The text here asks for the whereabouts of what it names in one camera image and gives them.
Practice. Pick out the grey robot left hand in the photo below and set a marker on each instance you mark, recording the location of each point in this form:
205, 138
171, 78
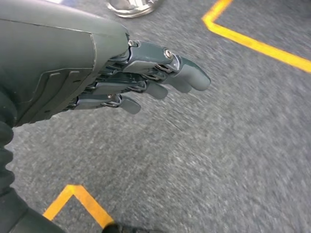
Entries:
60, 54

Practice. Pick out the chrome stanchion post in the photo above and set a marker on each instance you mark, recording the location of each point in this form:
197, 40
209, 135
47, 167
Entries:
130, 8

